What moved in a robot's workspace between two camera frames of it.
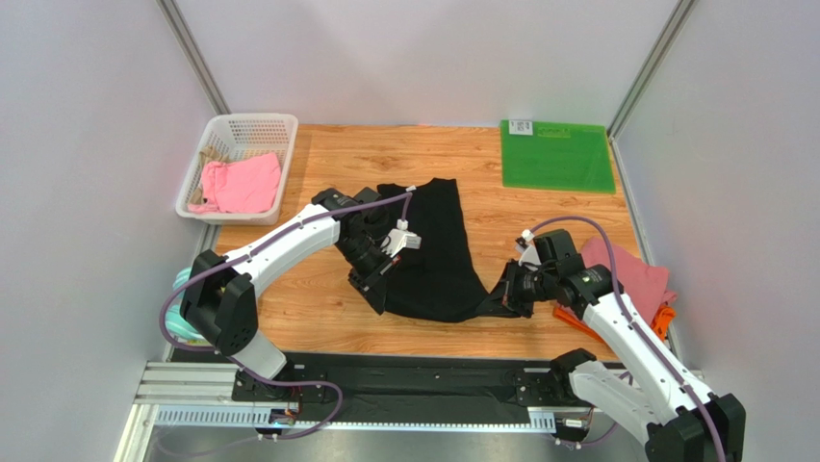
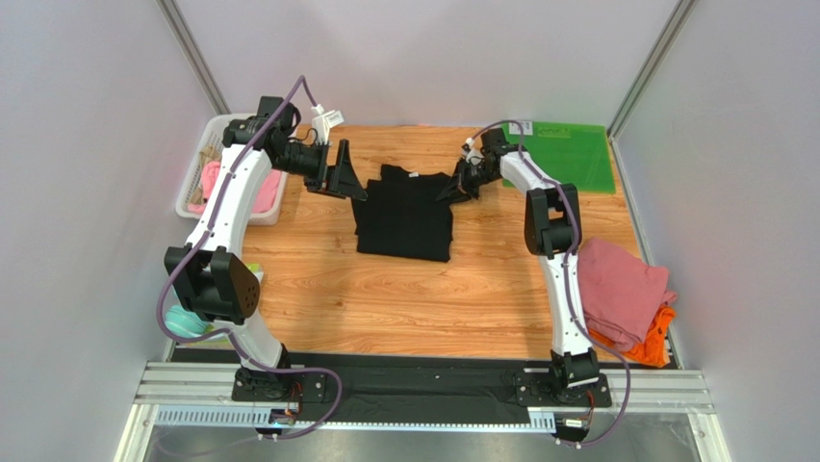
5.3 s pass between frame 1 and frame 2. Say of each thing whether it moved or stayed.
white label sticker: stayed
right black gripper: moved
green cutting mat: stayed
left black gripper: moved
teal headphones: stayed
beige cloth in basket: stayed
